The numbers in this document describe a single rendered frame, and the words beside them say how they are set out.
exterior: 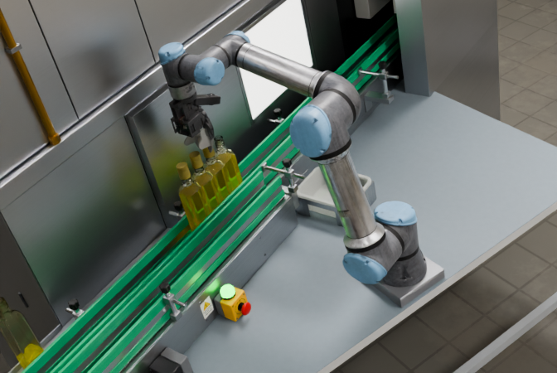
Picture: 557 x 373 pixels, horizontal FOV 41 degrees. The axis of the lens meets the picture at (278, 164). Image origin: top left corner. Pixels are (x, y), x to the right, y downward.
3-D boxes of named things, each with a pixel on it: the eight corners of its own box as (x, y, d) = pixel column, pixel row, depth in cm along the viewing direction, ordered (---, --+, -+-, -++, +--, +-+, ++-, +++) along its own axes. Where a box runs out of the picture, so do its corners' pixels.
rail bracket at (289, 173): (269, 180, 254) (262, 151, 247) (311, 191, 245) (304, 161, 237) (264, 186, 252) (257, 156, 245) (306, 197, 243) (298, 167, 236)
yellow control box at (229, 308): (232, 300, 231) (226, 283, 227) (251, 307, 227) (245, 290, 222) (218, 316, 227) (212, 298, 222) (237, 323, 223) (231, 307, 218)
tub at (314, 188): (322, 182, 269) (318, 163, 264) (377, 197, 256) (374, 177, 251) (296, 212, 258) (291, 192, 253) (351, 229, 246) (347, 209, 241)
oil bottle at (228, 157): (235, 195, 252) (220, 143, 240) (249, 199, 249) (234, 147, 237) (225, 205, 249) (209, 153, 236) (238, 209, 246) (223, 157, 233)
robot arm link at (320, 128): (410, 259, 208) (347, 86, 186) (384, 293, 199) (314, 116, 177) (375, 254, 217) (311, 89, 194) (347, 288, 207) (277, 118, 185)
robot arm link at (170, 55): (171, 56, 203) (150, 51, 207) (182, 90, 209) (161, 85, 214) (191, 42, 207) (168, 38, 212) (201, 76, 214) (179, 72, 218)
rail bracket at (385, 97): (367, 104, 299) (360, 55, 286) (405, 112, 289) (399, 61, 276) (361, 111, 296) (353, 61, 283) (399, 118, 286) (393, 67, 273)
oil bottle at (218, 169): (225, 205, 248) (210, 153, 236) (239, 210, 245) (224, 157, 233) (215, 215, 245) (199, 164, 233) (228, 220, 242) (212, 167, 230)
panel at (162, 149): (309, 65, 294) (293, -16, 274) (316, 66, 292) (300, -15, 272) (158, 203, 240) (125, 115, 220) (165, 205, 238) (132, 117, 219)
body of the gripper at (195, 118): (175, 134, 223) (163, 100, 216) (193, 119, 228) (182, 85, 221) (193, 140, 218) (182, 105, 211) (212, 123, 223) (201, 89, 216)
